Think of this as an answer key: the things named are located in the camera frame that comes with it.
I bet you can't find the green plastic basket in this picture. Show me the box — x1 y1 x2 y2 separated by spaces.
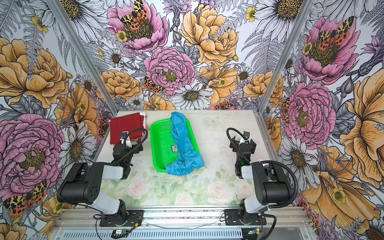
150 118 200 173

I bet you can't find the blue t-shirt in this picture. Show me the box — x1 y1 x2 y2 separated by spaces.
166 112 205 176

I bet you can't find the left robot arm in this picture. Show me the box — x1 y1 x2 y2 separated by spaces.
57 143 143 227

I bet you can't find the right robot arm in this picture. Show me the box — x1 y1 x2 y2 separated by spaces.
225 139 299 225

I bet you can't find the dark red folded t-shirt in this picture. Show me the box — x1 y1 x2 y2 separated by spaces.
110 113 143 145

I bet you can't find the white folded t-shirt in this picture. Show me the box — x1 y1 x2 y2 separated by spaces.
140 112 147 129

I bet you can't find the small label in basket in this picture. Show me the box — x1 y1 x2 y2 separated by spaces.
171 145 178 153

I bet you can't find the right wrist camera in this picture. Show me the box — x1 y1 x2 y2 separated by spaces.
239 131 250 144

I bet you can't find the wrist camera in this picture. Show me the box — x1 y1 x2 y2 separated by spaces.
239 131 250 144
120 132 132 148

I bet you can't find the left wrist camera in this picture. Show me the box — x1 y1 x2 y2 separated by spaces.
120 132 132 148

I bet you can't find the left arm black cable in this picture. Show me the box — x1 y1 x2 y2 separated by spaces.
110 128 149 166

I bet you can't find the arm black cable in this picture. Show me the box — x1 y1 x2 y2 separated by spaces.
226 127 300 240
110 128 149 166

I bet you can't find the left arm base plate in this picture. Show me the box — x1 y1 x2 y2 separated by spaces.
100 210 144 227

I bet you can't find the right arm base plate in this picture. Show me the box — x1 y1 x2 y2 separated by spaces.
224 209 267 226

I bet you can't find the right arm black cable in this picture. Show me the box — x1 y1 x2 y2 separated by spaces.
226 127 300 240

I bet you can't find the aluminium front rail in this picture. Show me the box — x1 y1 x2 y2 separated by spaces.
54 205 311 231

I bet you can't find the white slotted cable duct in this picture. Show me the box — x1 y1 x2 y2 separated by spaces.
56 228 243 240

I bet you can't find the left aluminium corner post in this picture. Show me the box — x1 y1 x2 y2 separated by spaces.
47 1 119 117

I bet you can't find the aluminium corner post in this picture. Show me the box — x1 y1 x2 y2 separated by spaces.
257 0 316 114
47 1 119 117

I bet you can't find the right aluminium corner post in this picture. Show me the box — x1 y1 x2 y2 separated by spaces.
257 0 316 114

